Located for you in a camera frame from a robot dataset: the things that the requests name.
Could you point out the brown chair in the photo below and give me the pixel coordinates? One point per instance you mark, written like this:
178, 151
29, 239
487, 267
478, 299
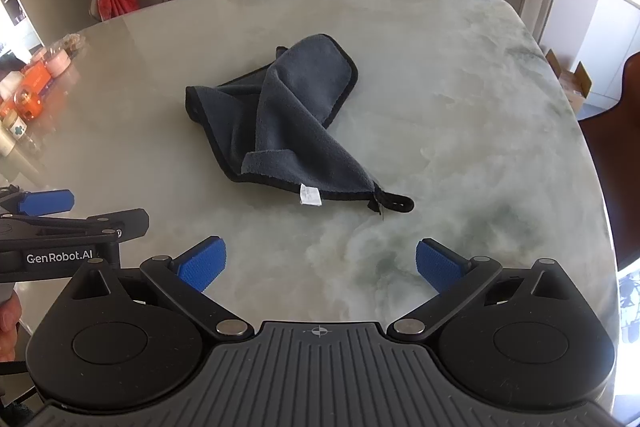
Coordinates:
612, 147

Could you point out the grey and blue towel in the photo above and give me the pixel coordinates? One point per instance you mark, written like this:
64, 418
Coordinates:
295, 117

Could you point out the cardboard box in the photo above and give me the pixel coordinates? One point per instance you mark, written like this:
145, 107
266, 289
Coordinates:
572, 84

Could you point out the orange box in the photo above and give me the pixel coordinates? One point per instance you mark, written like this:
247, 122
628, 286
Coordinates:
36, 77

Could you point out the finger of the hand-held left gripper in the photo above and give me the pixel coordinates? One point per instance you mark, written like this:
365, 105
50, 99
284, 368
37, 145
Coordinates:
100, 222
45, 202

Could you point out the person's left hand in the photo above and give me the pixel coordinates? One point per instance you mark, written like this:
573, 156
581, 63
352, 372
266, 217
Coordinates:
7, 319

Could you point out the orange round toy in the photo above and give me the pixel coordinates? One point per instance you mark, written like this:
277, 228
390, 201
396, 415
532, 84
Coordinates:
25, 106

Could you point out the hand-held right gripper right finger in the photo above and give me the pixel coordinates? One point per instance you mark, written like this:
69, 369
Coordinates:
437, 264

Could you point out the white cup with green clover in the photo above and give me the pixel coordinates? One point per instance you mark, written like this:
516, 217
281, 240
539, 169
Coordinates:
15, 126

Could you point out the white cabinet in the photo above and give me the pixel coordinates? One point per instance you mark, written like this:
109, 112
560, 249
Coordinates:
615, 37

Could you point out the bowl of snacks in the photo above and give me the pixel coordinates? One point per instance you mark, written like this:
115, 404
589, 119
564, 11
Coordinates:
72, 44

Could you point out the pink jar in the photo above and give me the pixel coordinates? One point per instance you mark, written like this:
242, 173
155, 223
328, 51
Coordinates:
58, 63

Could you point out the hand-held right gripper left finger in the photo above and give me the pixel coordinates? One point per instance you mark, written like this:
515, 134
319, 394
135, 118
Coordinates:
202, 264

